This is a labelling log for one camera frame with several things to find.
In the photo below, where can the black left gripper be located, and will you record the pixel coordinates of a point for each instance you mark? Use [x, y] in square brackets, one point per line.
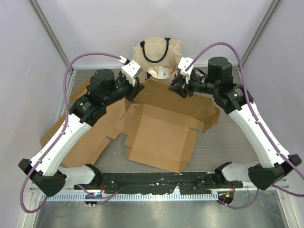
[134, 90]

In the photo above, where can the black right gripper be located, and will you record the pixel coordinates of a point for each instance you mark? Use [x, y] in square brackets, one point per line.
[181, 80]

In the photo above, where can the brown cardboard box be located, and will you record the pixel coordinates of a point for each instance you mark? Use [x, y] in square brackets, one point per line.
[162, 127]

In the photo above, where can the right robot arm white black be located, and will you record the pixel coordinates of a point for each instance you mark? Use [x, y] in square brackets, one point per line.
[274, 161]

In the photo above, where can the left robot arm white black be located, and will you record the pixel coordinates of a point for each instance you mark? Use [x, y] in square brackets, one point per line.
[103, 90]

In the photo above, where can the white box in bag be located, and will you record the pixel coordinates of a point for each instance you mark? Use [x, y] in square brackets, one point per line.
[163, 72]

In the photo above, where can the tape roll in bag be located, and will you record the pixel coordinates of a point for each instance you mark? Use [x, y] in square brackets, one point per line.
[153, 73]

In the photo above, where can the beige canvas tote bag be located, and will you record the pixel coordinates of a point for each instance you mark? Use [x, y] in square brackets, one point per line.
[153, 52]

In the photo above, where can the flat spare cardboard blank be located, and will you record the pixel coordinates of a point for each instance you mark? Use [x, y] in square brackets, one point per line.
[89, 147]

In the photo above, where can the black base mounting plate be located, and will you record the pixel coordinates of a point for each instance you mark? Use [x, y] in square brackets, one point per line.
[160, 183]

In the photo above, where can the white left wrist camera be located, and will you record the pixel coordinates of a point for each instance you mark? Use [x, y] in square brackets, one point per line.
[131, 69]

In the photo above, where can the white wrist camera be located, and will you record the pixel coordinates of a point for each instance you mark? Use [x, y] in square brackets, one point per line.
[131, 69]
[183, 65]

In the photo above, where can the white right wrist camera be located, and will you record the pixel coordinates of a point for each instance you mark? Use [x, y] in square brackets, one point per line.
[183, 65]

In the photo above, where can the white slotted cable duct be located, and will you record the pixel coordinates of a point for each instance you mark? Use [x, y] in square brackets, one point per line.
[175, 196]

